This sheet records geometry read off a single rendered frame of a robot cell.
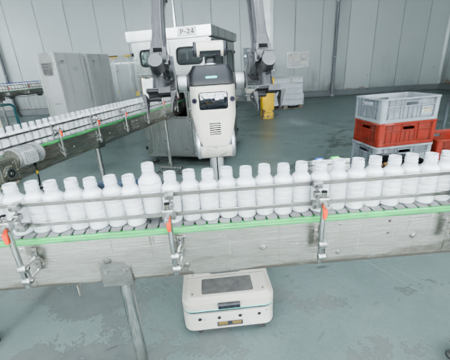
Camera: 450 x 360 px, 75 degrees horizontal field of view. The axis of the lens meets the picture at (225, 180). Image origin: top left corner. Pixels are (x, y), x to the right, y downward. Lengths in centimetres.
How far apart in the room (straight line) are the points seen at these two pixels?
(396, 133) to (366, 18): 1152
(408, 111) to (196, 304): 248
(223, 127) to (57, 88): 554
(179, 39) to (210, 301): 370
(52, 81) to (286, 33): 923
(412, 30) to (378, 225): 1454
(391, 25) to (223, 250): 1435
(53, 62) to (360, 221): 634
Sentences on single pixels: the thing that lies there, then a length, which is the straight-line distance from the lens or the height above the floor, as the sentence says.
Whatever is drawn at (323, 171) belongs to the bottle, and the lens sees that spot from 95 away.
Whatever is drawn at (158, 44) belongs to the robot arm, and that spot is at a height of 156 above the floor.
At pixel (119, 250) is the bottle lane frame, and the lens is 100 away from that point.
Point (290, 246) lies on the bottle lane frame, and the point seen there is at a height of 90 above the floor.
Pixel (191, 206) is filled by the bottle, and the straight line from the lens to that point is 92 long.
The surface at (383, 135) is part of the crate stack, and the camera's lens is 310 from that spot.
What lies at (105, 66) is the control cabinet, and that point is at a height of 162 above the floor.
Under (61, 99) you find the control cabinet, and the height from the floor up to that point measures 102.
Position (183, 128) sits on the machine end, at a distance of 471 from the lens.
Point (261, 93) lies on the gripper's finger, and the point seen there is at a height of 134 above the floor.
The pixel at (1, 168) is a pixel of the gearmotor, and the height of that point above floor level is 96.
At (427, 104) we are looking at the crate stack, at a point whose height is 103.
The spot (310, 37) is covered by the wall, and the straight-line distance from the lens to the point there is 1358.
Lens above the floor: 146
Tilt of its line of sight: 21 degrees down
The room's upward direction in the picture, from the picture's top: 3 degrees counter-clockwise
